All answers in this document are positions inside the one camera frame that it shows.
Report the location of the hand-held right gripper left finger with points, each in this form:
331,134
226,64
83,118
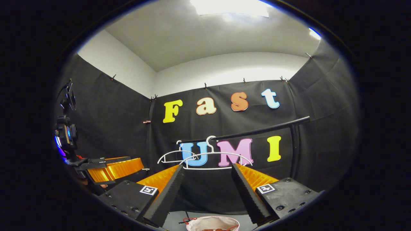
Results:
168,195

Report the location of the white laundry hamper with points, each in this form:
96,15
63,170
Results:
212,222

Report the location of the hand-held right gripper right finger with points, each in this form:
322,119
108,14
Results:
249,195

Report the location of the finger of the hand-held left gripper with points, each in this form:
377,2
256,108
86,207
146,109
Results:
115,170
112,159

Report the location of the white clothes hanger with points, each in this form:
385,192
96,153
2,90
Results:
205,168
175,151

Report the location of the large ceiling light panel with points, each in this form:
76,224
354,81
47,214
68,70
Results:
229,7

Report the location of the small ceiling light panel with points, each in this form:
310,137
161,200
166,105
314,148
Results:
314,33

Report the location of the black clothes rail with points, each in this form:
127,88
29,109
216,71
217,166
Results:
257,131

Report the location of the empty white clothes hanger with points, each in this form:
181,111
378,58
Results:
175,151

